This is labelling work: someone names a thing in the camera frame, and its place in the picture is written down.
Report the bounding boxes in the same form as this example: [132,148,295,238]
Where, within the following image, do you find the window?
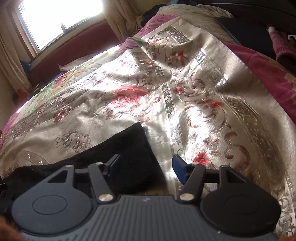
[10,0,103,58]

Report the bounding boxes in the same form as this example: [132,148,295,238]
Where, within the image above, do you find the beige curtain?
[1,32,32,93]
[102,0,168,42]

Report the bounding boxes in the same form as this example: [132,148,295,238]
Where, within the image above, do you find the black pants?
[1,123,166,219]

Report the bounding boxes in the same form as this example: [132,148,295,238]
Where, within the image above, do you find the maroon padded window bench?
[29,20,120,87]

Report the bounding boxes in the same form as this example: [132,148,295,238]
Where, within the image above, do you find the left beige curtain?
[1,32,32,93]

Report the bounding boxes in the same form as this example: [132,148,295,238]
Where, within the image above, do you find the dark wooden headboard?
[209,1,295,74]

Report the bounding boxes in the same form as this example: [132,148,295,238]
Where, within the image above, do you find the pink knitted glove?
[268,26,295,64]

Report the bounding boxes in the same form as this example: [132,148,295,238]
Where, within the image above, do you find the floral satin bedspread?
[1,5,295,236]

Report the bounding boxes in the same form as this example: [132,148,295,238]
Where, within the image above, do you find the right beige curtain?
[102,0,168,42]

